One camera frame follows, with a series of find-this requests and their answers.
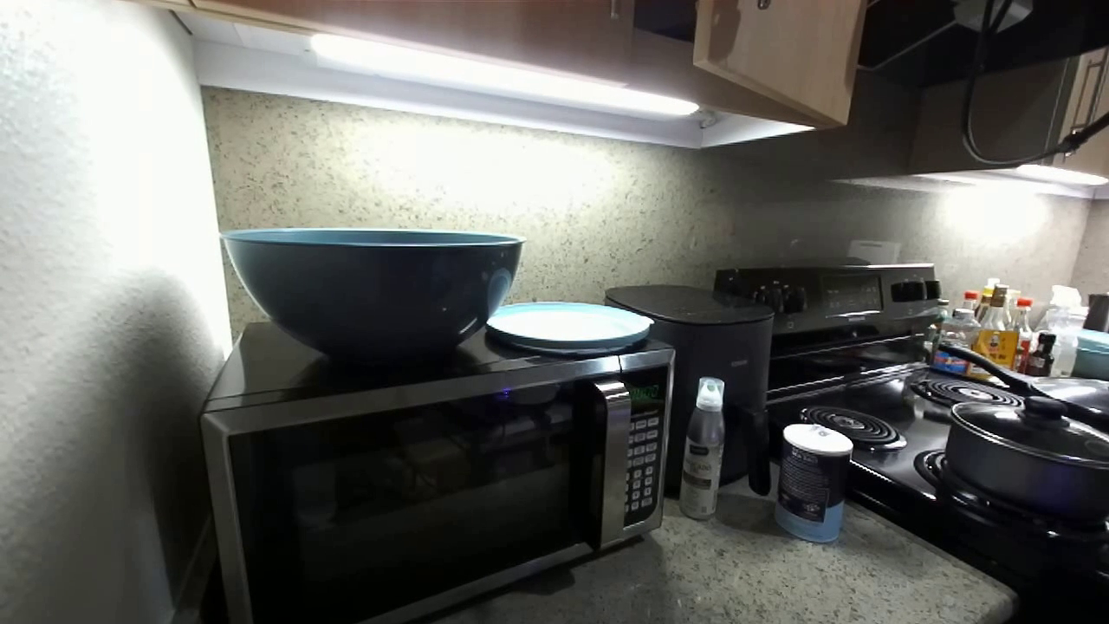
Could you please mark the under-cabinet light strip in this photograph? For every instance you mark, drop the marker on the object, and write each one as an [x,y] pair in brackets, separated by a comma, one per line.
[497,75]

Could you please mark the short under-cabinet light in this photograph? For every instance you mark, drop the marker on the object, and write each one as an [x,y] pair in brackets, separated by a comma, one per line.
[1057,173]

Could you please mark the narrow wooden cabinet door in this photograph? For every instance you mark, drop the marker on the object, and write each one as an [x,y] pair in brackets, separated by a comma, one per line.
[1093,143]

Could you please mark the light blue plate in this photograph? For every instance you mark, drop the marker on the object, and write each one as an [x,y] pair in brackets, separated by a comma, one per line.
[571,327]

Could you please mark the black air fryer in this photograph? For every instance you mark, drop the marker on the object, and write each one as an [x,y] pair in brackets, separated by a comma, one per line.
[716,358]

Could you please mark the large blue bowl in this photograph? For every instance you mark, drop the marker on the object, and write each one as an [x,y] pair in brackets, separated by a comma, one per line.
[369,295]

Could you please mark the white spray bottle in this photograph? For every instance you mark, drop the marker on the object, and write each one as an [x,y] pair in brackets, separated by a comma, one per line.
[701,455]

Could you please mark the black steel microwave oven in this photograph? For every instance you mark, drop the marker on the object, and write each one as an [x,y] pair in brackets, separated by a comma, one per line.
[439,497]

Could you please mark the dark canister with white lid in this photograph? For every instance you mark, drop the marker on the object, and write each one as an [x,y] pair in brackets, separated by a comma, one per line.
[812,490]

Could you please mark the black electric stove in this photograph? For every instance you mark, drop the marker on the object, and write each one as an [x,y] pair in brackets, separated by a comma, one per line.
[887,349]

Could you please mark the clear bottle with label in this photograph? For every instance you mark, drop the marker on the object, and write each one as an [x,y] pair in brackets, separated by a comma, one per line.
[958,325]

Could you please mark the yellow oil bottle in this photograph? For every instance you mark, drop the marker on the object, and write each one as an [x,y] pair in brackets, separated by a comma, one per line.
[995,335]

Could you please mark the black range hood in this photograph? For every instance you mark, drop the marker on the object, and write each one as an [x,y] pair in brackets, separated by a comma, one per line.
[923,37]

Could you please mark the small bottle with red cap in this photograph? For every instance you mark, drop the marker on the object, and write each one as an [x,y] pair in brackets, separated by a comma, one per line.
[1028,335]

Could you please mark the pan with glass lid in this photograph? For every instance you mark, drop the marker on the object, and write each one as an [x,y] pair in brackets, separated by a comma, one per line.
[1025,463]

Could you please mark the white plastic bottle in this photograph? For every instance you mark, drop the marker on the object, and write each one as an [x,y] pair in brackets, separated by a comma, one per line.
[1061,331]

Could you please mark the teal container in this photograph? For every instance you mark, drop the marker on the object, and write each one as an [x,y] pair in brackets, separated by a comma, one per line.
[1093,354]

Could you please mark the white wall outlet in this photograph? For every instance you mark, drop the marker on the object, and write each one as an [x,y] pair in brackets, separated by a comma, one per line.
[875,251]

